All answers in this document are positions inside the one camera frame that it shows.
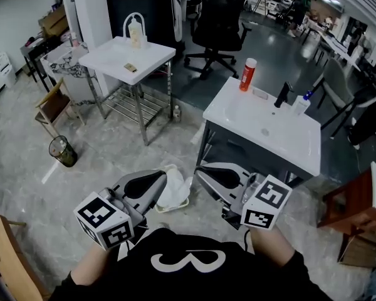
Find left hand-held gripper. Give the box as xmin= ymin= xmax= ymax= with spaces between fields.
xmin=73 ymin=169 xmax=169 ymax=251

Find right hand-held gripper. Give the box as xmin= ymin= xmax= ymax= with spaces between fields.
xmin=195 ymin=162 xmax=293 ymax=231

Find white laundry basket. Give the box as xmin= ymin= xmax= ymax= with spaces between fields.
xmin=154 ymin=164 xmax=194 ymax=213

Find person's right forearm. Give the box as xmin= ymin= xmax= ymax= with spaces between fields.
xmin=249 ymin=226 xmax=295 ymax=268

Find person's left forearm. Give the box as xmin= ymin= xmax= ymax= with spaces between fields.
xmin=70 ymin=245 xmax=120 ymax=287

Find flat cardboard box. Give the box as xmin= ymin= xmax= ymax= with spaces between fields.
xmin=337 ymin=230 xmax=376 ymax=268

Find brown cardboard box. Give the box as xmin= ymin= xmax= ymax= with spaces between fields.
xmin=39 ymin=4 xmax=70 ymax=39

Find white washbasin dark stand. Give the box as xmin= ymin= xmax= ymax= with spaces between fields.
xmin=196 ymin=76 xmax=322 ymax=189

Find dark mesh waste bin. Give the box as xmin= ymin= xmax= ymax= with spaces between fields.
xmin=48 ymin=135 xmax=78 ymax=168

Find person's black printed shirt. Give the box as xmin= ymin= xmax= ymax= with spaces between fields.
xmin=48 ymin=227 xmax=333 ymax=301

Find black faucet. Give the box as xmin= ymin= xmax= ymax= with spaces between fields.
xmin=274 ymin=80 xmax=295 ymax=108

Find orange bottle white cap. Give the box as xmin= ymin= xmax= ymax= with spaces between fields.
xmin=239 ymin=58 xmax=258 ymax=92

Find clear pump bottle blue pump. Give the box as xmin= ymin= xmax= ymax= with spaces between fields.
xmin=290 ymin=89 xmax=314 ymax=116

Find wooden chair brown seat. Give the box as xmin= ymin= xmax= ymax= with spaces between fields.
xmin=34 ymin=77 xmax=86 ymax=137

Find white washbasin steel stand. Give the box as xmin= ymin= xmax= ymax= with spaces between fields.
xmin=78 ymin=36 xmax=177 ymax=146

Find white marble counter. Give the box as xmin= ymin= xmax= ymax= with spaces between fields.
xmin=39 ymin=41 xmax=98 ymax=106

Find grey chair black legs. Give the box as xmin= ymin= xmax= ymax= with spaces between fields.
xmin=311 ymin=57 xmax=376 ymax=137

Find light wooden chair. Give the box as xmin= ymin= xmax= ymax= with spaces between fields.
xmin=0 ymin=211 xmax=51 ymax=301

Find black office chair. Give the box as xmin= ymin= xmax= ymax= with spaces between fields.
xmin=184 ymin=0 xmax=253 ymax=80

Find white arched faucet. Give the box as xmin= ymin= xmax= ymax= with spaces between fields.
xmin=122 ymin=12 xmax=145 ymax=43

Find black side table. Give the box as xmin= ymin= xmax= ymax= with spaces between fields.
xmin=19 ymin=36 xmax=51 ymax=92

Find dark grey trash bin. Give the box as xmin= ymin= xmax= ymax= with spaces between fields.
xmin=105 ymin=0 xmax=184 ymax=51

